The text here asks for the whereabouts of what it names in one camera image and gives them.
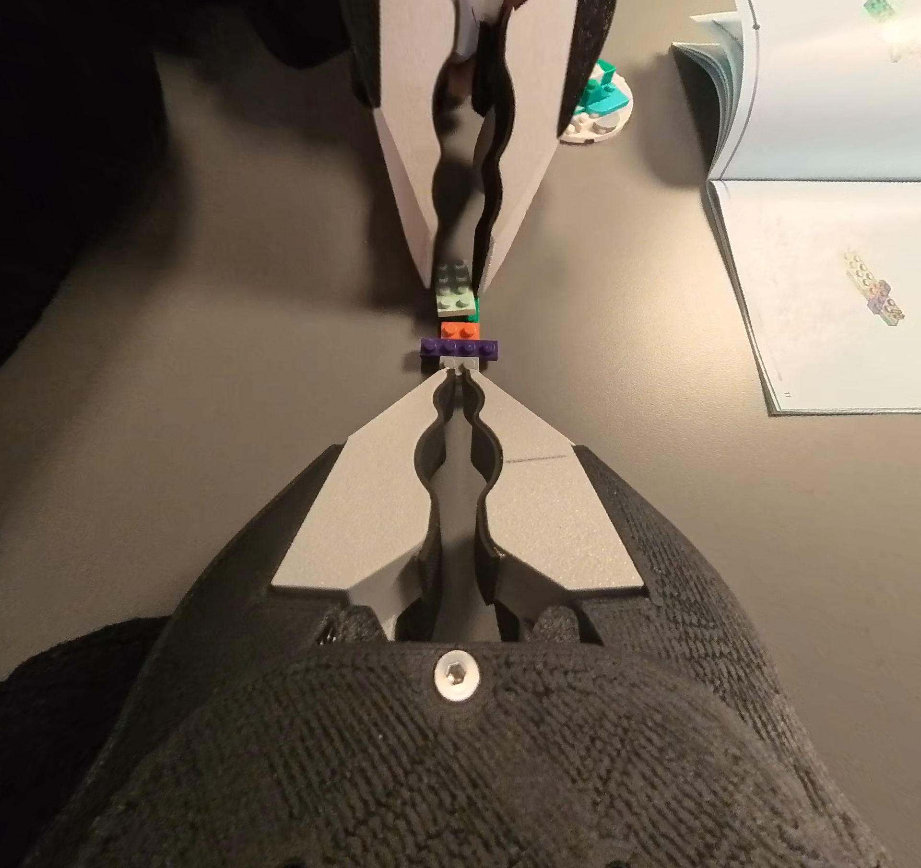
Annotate round white teal lego build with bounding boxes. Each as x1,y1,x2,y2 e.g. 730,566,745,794
561,59,636,144

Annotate open instruction booklet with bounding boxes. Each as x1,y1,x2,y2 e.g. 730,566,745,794
671,0,921,417

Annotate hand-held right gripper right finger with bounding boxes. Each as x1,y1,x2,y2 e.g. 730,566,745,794
459,370,645,640

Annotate person's right forearm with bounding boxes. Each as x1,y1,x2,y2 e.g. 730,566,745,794
0,616,174,868

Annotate green lego plate assembly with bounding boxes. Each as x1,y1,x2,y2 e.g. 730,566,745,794
419,310,501,373

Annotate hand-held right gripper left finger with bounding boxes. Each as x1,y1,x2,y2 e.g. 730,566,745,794
270,369,453,642

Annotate light green lego plate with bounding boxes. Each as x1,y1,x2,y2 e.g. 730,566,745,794
435,260,479,320

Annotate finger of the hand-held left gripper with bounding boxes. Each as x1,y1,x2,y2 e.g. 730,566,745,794
377,0,462,288
471,0,581,293

